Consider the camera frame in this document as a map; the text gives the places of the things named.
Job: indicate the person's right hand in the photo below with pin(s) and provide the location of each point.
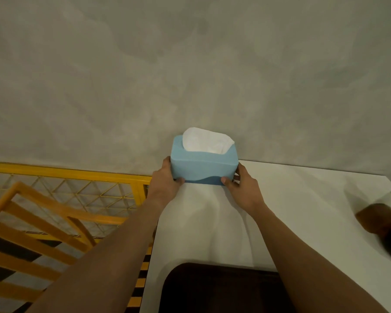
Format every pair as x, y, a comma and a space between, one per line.
246, 193

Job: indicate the person's left hand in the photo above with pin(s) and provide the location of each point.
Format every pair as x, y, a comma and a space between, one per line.
163, 185

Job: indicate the person's left thumb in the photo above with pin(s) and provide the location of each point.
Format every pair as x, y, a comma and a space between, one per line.
179, 181

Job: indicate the person's right thumb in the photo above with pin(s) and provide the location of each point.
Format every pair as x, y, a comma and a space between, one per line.
227, 182

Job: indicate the blue tissue box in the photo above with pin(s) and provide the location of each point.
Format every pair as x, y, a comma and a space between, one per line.
202, 166

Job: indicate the person's left forearm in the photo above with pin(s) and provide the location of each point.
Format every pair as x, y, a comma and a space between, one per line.
117, 257

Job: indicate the person's right forearm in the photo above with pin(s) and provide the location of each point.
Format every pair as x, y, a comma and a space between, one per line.
306, 264

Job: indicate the white tissue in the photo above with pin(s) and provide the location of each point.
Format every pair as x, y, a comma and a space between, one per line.
203, 140

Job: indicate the dark brown tray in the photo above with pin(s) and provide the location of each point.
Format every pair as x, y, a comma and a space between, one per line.
221, 290

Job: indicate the black yellow striped floor tape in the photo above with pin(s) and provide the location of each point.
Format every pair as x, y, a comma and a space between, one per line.
140, 283

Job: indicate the yellow metal mesh fence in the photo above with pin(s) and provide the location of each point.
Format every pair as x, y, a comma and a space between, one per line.
68, 174

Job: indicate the yellow wooden slatted chair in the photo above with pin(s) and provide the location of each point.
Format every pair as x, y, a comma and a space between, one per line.
35, 205

